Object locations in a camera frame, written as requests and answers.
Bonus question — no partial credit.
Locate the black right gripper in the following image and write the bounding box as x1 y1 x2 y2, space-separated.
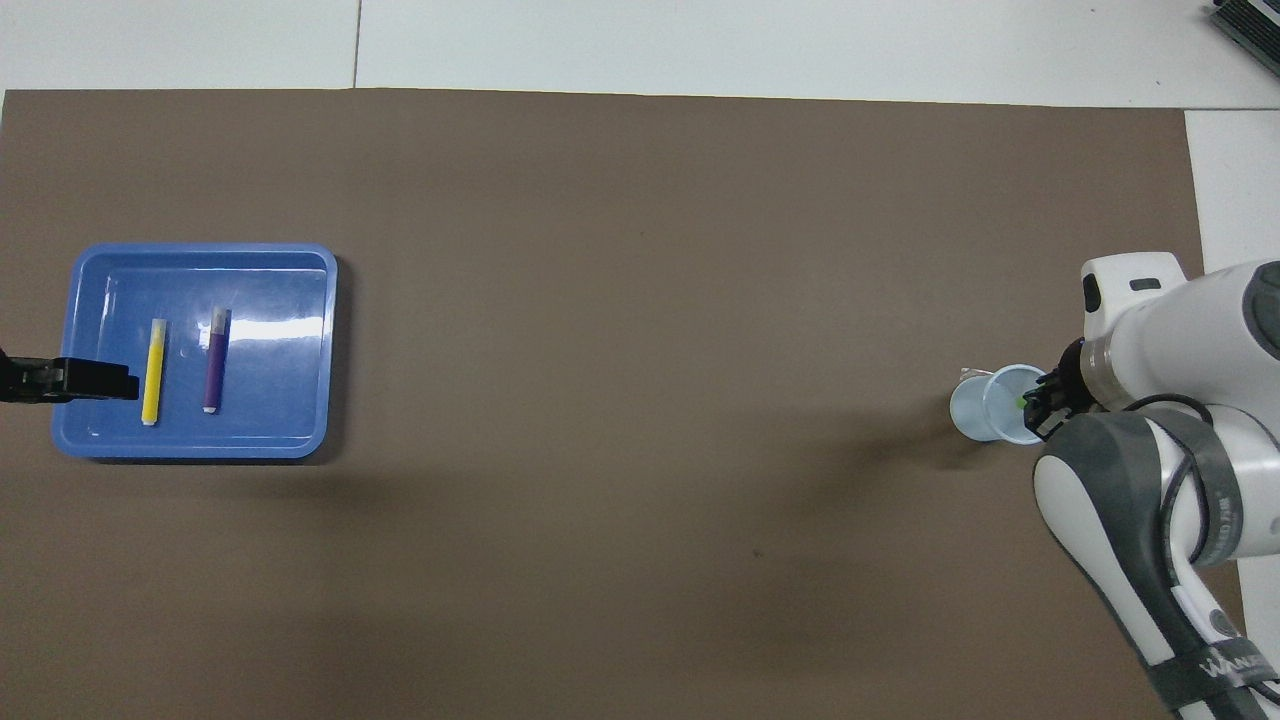
1022 337 1098 442

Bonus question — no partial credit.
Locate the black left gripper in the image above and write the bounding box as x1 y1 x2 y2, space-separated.
0 349 142 405

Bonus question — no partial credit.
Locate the brown table mat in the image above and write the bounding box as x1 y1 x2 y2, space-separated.
0 88 1259 720

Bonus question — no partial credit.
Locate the purple pen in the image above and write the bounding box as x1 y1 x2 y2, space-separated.
202 307 234 415

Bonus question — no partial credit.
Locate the grey ribbed device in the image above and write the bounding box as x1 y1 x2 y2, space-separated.
1208 0 1280 79

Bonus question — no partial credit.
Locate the yellow pen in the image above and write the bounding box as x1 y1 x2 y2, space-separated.
140 317 170 427

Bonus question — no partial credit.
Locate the blue plastic tray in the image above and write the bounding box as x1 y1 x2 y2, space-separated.
52 242 340 462

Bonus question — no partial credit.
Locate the translucent pale blue cup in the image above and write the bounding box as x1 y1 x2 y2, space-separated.
949 363 1050 447

